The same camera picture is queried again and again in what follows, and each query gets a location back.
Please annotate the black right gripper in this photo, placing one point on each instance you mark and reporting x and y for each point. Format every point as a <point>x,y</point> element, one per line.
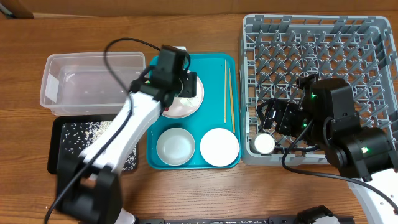
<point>285,109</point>

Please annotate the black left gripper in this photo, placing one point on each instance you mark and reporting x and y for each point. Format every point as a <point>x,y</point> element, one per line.
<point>191,81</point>

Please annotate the white cup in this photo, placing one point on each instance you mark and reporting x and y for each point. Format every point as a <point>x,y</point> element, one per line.
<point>263,143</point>

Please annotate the grey bowl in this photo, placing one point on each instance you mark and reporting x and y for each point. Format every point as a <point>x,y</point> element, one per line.
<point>175,146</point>

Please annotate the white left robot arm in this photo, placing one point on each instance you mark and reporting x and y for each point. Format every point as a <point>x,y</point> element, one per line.
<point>88,186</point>

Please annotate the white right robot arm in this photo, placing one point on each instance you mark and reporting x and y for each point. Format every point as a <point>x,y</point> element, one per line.
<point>326,119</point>

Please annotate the large white plate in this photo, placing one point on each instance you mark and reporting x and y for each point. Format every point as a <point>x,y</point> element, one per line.
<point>183,107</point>

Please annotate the teal plastic tray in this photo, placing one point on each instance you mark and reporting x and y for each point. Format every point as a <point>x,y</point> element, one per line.
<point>210,115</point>

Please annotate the right wooden chopstick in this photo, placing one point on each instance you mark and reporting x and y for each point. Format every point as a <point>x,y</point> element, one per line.
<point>231,101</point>

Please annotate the grey dish rack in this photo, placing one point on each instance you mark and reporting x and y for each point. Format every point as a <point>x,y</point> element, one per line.
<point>276,50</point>

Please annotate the small white plate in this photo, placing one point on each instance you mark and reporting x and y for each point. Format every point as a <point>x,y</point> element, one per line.
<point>219,147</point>

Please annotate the clear plastic bin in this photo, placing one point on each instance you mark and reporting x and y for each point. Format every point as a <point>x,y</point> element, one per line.
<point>80,84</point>

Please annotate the scattered rice grains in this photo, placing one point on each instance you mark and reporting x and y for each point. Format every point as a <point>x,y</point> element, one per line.
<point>75,137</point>

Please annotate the black tray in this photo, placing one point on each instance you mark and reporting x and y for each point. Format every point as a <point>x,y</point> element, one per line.
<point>56,129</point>

